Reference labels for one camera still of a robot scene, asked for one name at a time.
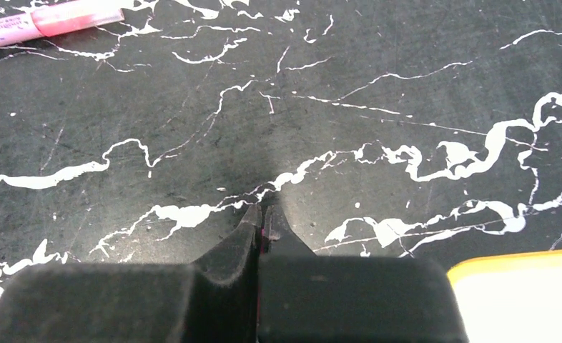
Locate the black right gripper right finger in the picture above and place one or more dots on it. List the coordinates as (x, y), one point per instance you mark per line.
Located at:
(288, 295)

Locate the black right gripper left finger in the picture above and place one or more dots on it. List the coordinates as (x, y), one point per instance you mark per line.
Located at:
(222, 303)

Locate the pink marker pen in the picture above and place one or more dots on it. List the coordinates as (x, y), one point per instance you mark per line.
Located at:
(58, 19)

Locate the orange framed whiteboard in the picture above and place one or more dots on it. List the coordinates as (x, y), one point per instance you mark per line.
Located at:
(510, 298)

